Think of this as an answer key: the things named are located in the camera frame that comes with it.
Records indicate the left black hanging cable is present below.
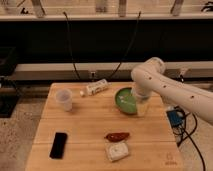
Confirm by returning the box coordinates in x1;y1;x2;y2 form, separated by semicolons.
62;11;82;81

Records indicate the white lying bottle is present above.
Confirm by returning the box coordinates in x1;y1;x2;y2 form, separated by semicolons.
80;79;109;97

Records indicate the black hanging cable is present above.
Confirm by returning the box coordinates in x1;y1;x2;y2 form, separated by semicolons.
62;11;82;81
107;10;142;80

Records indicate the green bowl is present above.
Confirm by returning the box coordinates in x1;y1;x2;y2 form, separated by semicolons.
115;87;137;115

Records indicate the black equipment at left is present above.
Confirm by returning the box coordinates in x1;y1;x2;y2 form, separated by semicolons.
0;46;19;118

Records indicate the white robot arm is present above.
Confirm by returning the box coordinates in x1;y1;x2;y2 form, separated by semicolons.
131;57;213;125

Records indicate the white square box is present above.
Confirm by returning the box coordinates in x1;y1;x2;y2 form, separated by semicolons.
106;142;130;162

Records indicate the black floor cable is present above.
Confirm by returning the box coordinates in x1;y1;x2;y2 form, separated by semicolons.
169;105;208;171

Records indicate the blue connector box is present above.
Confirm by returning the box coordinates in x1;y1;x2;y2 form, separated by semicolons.
167;110;184;127

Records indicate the white wall outlet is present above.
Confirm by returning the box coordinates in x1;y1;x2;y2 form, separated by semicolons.
89;71;97;81

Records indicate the right black hanging cable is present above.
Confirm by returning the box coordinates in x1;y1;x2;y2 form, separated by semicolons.
107;10;142;80

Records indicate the clear plastic cup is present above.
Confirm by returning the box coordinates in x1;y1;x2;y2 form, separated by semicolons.
55;89;72;111

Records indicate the black smartphone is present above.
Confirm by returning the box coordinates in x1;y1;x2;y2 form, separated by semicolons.
50;132;67;159

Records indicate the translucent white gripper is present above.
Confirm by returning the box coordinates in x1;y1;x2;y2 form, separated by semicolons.
132;84;151;117

